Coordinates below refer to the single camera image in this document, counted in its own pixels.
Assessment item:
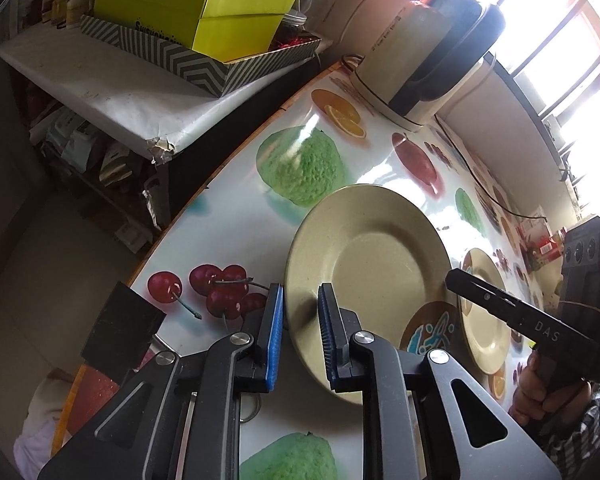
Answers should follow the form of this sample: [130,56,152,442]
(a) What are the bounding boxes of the large beige plate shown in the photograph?
[285,184,456,389]

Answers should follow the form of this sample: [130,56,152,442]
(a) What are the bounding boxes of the plate with blue print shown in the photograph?
[400,301,458,354]

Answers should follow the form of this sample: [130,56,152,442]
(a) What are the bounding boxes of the yellow-green cardboard box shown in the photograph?
[94,0,294,63]

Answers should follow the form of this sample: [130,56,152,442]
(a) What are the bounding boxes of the white black kitchen appliance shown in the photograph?
[351,0,505,131]

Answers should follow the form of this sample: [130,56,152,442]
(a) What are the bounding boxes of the red packets by wall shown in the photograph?
[517,219,567,271]

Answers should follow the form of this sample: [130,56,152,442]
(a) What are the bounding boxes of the chevron patterned tray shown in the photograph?
[80,15,321,98]

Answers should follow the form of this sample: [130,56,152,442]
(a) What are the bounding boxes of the checkered sleeve forearm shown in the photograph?
[543,384,600,479]

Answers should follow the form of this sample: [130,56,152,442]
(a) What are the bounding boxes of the white side shelf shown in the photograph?
[0,25,318,159]

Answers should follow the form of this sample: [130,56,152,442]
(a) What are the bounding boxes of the small beige plate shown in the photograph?
[460,248,510,375]

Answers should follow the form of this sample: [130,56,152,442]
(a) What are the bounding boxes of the person's right hand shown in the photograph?
[508,351,592,428]

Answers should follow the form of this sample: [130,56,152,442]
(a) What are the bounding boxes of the black power cable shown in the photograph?
[431,114,549,224]

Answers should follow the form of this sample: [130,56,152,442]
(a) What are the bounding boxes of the black binder clip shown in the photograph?
[81,282,166,386]

